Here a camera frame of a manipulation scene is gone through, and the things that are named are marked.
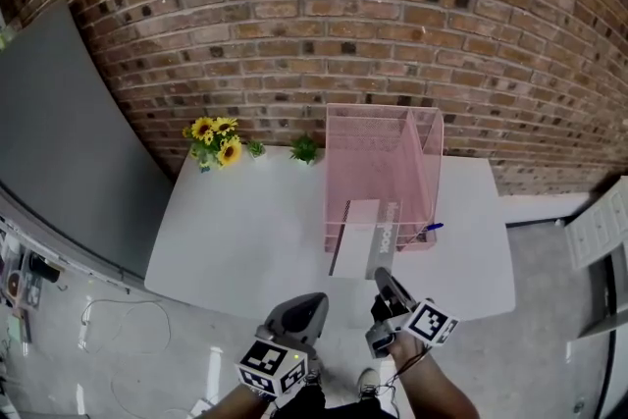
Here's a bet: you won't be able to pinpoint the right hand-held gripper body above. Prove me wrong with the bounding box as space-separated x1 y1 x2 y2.
364 281 461 360

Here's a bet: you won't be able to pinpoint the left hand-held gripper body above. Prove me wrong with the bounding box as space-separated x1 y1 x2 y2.
235 291 331 409

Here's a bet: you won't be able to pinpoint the grey book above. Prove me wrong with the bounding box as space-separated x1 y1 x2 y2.
327 198 404 281

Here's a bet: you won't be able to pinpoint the pink mesh file organizer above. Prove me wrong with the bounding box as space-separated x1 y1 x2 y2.
323 102 445 254

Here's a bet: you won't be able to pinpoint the person's right forearm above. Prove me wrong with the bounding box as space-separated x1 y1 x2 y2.
390 336 482 419

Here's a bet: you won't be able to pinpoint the person's left forearm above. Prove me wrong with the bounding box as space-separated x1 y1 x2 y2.
193 385 276 419

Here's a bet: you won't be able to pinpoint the person's left white shoe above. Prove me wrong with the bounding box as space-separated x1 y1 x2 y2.
303 357 324 388

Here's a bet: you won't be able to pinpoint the person's white shoe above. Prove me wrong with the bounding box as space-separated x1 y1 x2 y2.
303 357 324 388
356 367 382 401

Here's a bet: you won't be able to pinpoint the person's right white shoe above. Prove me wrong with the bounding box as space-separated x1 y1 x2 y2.
356 367 382 401

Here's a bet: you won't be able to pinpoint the person's black trousers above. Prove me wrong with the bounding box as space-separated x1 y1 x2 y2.
274 382 398 419

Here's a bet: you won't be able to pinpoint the white desk with drawers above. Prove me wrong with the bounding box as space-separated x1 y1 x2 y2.
143 154 517 323

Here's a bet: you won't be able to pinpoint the bushy green potted plant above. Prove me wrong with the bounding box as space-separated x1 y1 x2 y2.
288 132 325 166

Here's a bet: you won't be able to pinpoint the small potted plant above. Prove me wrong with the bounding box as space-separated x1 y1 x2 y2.
246 139 269 162

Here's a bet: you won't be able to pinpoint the sunflower bouquet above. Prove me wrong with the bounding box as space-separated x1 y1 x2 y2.
182 116 244 174

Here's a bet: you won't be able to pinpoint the white cabinet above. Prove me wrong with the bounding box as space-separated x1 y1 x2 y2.
563 176 628 419

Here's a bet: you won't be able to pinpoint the black bin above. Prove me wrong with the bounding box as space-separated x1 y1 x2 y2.
27 252 61 284

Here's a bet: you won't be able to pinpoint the grey refrigerator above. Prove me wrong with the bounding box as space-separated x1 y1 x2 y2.
0 0 176 293

